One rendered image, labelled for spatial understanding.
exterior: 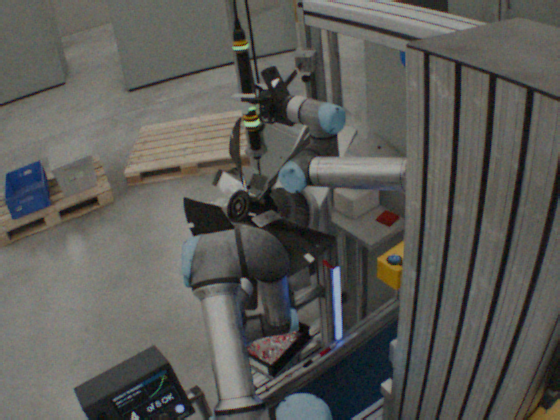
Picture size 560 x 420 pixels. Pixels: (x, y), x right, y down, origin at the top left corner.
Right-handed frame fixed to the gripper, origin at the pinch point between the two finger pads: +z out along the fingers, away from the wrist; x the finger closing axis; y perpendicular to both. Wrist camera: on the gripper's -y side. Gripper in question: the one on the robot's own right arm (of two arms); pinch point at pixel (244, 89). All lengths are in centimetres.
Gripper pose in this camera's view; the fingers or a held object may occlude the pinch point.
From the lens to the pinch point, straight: 152.1
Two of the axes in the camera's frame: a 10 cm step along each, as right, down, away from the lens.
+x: 6.8, -4.8, 5.6
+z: -7.2, -3.2, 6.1
